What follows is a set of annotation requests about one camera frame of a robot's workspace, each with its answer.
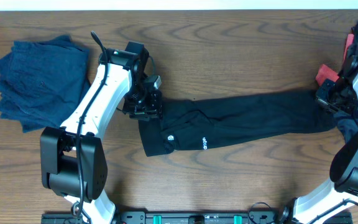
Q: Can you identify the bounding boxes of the black t-shirt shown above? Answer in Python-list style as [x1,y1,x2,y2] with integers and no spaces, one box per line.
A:
[139,90,336,157]

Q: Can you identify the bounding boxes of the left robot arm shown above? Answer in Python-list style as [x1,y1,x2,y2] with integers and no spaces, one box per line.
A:
[40,42,162,223]

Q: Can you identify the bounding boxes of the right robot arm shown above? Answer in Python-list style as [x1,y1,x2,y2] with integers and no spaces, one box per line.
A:
[279,41,358,223]

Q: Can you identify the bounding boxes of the folded navy blue clothes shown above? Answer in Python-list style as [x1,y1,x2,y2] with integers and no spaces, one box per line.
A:
[0,35,90,133]

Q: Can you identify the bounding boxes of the red garment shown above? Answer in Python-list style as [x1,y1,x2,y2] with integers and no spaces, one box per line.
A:
[315,34,354,86]

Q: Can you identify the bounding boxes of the black patterned jersey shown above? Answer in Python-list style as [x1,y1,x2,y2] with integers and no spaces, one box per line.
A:
[334,22,358,143]

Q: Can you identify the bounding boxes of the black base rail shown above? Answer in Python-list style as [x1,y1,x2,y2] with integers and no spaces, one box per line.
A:
[41,211,353,224]

